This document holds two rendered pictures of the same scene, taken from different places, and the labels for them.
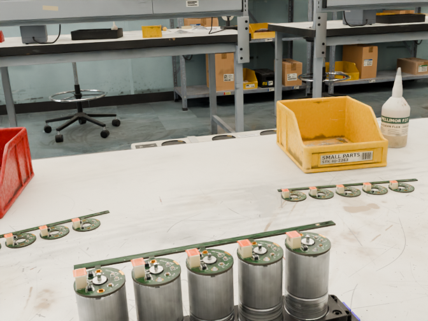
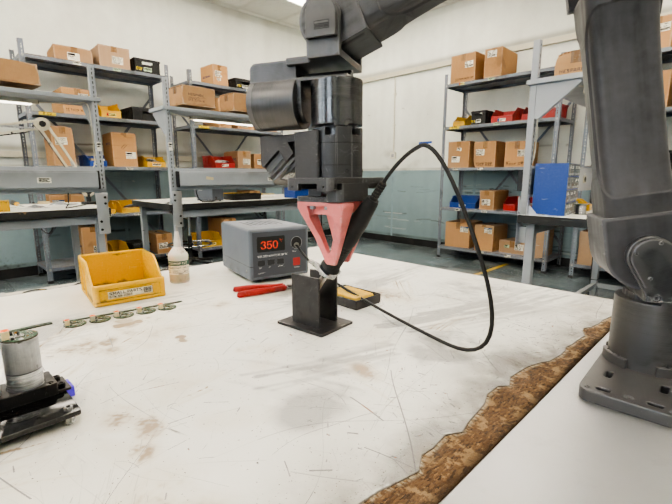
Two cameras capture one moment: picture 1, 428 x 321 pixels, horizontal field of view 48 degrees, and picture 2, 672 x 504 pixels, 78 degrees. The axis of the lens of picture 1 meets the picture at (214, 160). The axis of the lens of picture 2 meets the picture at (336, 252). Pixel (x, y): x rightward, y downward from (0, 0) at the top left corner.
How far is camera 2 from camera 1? 19 cm
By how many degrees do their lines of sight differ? 31
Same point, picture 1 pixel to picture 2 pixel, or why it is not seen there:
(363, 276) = (101, 364)
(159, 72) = (18, 248)
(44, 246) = not seen: outside the picture
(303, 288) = (14, 368)
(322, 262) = (27, 346)
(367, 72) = not seen: hidden behind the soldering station
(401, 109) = (180, 255)
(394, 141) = (178, 278)
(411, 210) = (164, 320)
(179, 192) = not seen: outside the picture
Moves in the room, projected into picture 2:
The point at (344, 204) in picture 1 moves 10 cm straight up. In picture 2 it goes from (116, 323) to (108, 246)
